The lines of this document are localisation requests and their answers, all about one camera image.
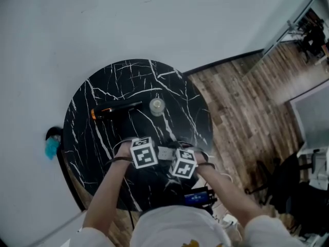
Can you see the black waste bin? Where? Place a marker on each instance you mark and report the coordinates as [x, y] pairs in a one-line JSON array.
[[52, 132]]

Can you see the person's white shirt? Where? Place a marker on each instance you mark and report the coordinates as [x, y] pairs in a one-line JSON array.
[[180, 228]]

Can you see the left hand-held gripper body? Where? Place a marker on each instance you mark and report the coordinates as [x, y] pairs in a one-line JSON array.
[[144, 158]]

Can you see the person's left hand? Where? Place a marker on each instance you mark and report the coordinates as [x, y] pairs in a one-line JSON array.
[[123, 152]]

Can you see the white cabinet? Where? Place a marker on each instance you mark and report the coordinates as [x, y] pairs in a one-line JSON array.
[[64, 233]]

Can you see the frosted glass partition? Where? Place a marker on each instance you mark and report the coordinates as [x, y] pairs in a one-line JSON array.
[[313, 120]]

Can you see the white desk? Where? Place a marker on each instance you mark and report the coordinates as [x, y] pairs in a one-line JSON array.
[[317, 163]]

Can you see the black device with blue screen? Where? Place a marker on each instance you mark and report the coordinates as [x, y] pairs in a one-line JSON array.
[[196, 198]]

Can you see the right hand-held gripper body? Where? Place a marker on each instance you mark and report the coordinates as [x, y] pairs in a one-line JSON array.
[[183, 168]]

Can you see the blue plastic bag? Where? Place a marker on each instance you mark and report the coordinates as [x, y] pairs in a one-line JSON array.
[[52, 148]]

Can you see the person's right forearm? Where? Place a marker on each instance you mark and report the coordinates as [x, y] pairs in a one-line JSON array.
[[231, 197]]

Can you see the clear glass bottle gold cap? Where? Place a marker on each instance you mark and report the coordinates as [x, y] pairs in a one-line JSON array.
[[157, 106]]

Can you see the black office chair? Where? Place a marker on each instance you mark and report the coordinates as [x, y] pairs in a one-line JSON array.
[[306, 202], [282, 174], [313, 40]]

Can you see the black and orange tool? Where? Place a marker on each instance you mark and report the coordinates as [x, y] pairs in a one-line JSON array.
[[115, 108]]

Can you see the person's left forearm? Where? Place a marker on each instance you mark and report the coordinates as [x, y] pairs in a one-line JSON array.
[[105, 197]]

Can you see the black metal rack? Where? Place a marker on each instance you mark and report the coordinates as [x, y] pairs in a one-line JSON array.
[[308, 19]]

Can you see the white power strip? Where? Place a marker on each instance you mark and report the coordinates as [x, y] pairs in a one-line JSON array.
[[164, 153]]

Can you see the glass door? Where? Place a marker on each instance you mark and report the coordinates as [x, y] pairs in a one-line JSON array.
[[290, 23]]

